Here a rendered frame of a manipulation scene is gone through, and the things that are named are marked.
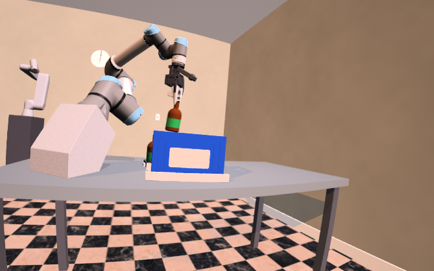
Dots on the brown bottle with green label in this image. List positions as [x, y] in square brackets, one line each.
[149, 151]

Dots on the brown bottle with green band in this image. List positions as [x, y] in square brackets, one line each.
[173, 119]

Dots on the blue plastic crate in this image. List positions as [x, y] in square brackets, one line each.
[188, 153]

